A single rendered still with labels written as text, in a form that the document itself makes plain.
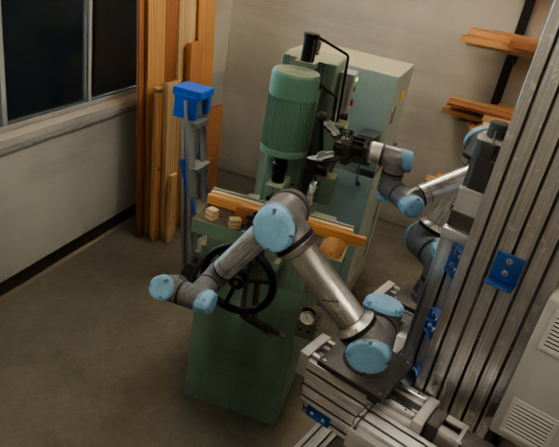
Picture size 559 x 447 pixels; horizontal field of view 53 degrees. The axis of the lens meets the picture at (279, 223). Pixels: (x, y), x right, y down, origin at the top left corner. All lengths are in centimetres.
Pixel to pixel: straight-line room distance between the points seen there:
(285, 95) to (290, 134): 14
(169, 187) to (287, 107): 173
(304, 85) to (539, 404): 122
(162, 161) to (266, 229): 222
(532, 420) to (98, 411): 173
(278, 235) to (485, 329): 67
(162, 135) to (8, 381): 163
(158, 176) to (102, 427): 164
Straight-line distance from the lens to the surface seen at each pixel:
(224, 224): 219
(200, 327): 246
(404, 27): 431
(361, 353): 153
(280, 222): 141
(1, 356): 297
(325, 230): 223
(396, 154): 193
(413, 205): 185
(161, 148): 359
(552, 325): 162
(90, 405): 269
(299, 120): 205
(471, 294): 170
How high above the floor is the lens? 193
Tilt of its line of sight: 27 degrees down
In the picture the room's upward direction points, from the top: 11 degrees clockwise
